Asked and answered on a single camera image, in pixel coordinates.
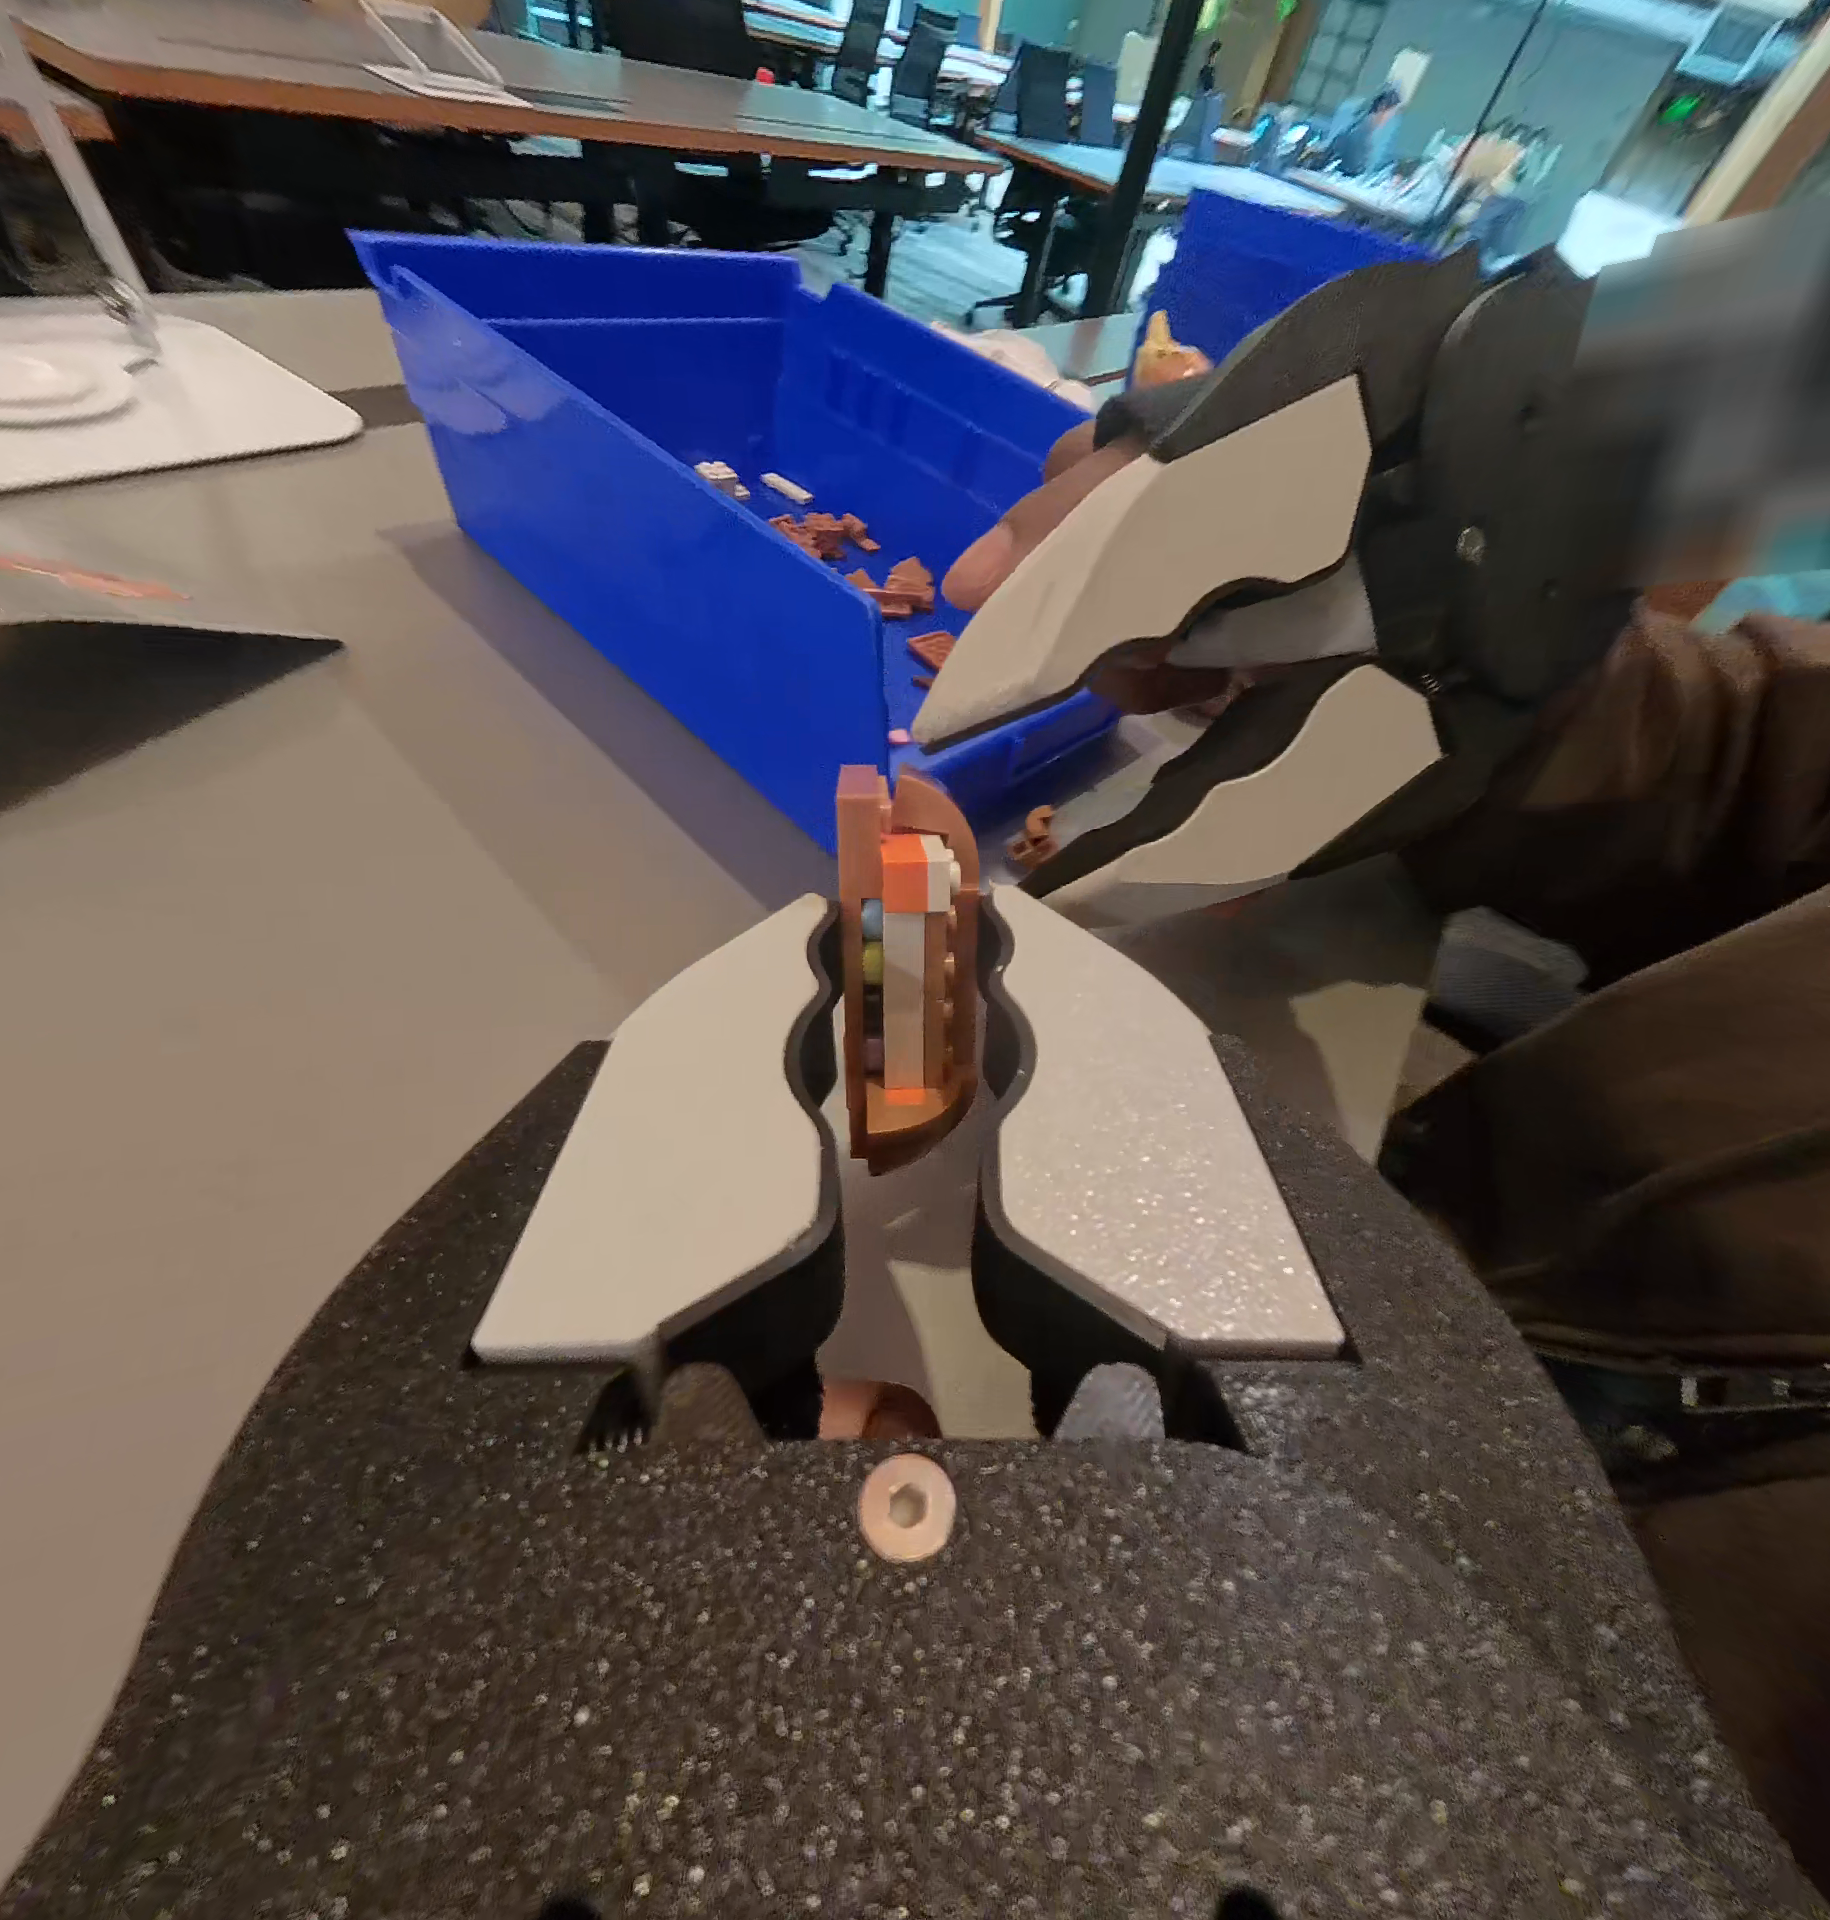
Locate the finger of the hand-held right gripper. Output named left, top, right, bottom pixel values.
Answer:
left=1019, top=660, right=1448, bottom=901
left=911, top=372, right=1383, bottom=751

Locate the grey desk wooden edge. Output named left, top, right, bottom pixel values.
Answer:
left=14, top=0, right=1007, bottom=183

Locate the white lamp stand base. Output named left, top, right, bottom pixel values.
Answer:
left=0, top=0, right=364, bottom=503

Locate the brown lego assembly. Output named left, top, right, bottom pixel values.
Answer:
left=832, top=762, right=995, bottom=1174

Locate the person's right forearm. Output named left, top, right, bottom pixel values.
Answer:
left=1431, top=606, right=1830, bottom=961

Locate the blue plastic bin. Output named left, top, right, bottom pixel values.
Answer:
left=348, top=226, right=1127, bottom=856

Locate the lego instruction booklet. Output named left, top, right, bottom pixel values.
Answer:
left=0, top=509, right=348, bottom=833

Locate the pile of brown lego pieces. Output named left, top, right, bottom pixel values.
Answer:
left=690, top=457, right=962, bottom=669

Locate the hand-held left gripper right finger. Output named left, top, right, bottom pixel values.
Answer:
left=978, top=885, right=1349, bottom=1370

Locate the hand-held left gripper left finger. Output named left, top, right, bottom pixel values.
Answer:
left=470, top=895, right=855, bottom=1373

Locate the tan lego figure part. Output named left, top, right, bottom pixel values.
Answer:
left=1129, top=306, right=1218, bottom=395

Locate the person's right hand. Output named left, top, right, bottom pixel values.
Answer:
left=936, top=417, right=1247, bottom=719

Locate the black office chair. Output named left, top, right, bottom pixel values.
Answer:
left=989, top=36, right=1113, bottom=323

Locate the person's brown jacket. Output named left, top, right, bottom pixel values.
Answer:
left=1380, top=870, right=1830, bottom=1920

